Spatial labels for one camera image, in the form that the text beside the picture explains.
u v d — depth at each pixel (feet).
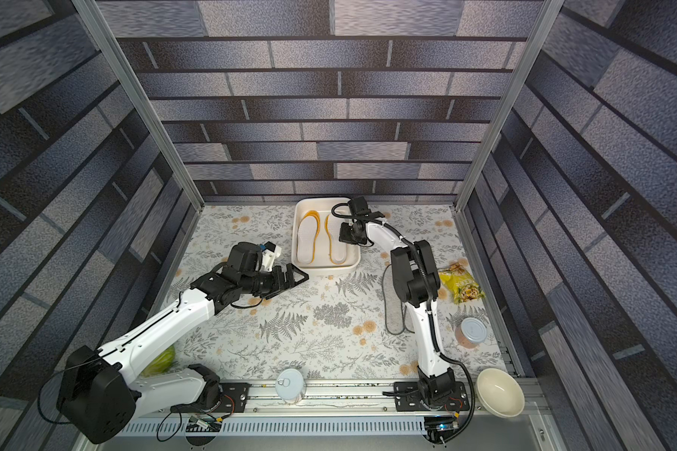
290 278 2.28
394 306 2.96
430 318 2.00
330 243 3.41
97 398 1.30
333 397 2.49
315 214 3.76
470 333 2.61
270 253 2.44
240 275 2.04
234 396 2.42
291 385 2.33
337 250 3.36
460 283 2.96
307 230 3.51
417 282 1.96
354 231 2.63
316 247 3.41
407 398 2.39
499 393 2.42
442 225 3.73
